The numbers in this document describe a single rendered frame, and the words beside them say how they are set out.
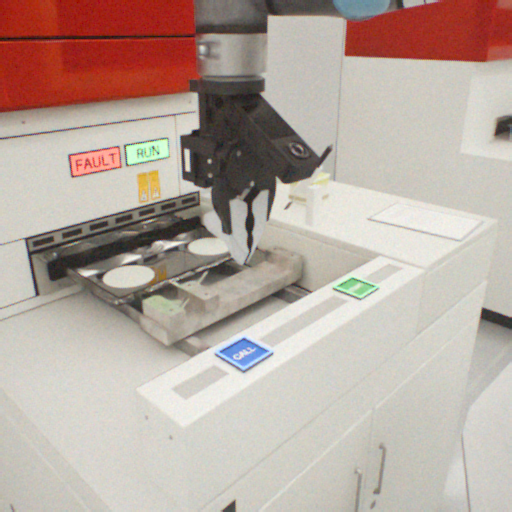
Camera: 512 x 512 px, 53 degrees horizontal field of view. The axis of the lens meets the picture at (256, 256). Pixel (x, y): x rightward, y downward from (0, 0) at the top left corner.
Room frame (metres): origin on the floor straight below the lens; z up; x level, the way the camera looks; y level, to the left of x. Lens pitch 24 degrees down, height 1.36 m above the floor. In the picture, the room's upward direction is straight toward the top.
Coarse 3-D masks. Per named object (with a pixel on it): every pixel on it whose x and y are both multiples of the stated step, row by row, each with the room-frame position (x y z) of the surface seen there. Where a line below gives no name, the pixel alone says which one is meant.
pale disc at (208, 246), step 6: (198, 240) 1.12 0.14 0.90; (204, 240) 1.12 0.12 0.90; (210, 240) 1.12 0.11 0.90; (216, 240) 1.12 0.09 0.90; (192, 246) 1.08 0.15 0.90; (198, 246) 1.08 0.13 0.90; (204, 246) 1.08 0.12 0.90; (210, 246) 1.08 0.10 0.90; (216, 246) 1.08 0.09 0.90; (222, 246) 1.08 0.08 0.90; (192, 252) 1.05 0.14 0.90; (198, 252) 1.04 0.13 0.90; (204, 252) 1.04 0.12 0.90; (210, 252) 1.04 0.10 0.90; (216, 252) 1.04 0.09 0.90; (222, 252) 1.05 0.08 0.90
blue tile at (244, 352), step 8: (240, 344) 0.59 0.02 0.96; (248, 344) 0.59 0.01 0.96; (224, 352) 0.57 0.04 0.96; (232, 352) 0.57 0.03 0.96; (240, 352) 0.57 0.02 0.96; (248, 352) 0.57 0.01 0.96; (256, 352) 0.57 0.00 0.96; (264, 352) 0.57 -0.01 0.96; (232, 360) 0.55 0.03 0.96; (240, 360) 0.55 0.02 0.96; (248, 360) 0.55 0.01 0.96
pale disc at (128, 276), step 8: (112, 272) 0.94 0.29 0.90; (120, 272) 0.94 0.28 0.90; (128, 272) 0.94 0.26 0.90; (136, 272) 0.94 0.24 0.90; (144, 272) 0.94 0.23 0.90; (152, 272) 0.94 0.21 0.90; (104, 280) 0.91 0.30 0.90; (112, 280) 0.91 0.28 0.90; (120, 280) 0.91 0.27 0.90; (128, 280) 0.91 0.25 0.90; (136, 280) 0.91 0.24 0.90; (144, 280) 0.91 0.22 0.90
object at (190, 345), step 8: (128, 304) 0.90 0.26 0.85; (128, 312) 0.90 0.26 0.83; (136, 312) 0.88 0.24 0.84; (136, 320) 0.88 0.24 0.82; (192, 336) 0.78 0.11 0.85; (176, 344) 0.79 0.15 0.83; (184, 344) 0.77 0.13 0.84; (192, 344) 0.76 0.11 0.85; (200, 344) 0.76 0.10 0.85; (184, 352) 0.77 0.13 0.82; (192, 352) 0.76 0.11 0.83; (200, 352) 0.74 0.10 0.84
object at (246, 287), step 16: (240, 272) 0.98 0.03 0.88; (256, 272) 0.98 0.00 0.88; (272, 272) 0.98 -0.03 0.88; (288, 272) 0.98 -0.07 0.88; (208, 288) 0.91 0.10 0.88; (224, 288) 0.91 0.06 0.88; (240, 288) 0.91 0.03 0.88; (256, 288) 0.91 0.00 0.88; (272, 288) 0.94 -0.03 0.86; (176, 304) 0.85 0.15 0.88; (224, 304) 0.85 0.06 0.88; (240, 304) 0.87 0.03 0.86; (144, 320) 0.79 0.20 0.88; (192, 320) 0.79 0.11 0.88; (208, 320) 0.82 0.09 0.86; (160, 336) 0.76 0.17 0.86; (176, 336) 0.76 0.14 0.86
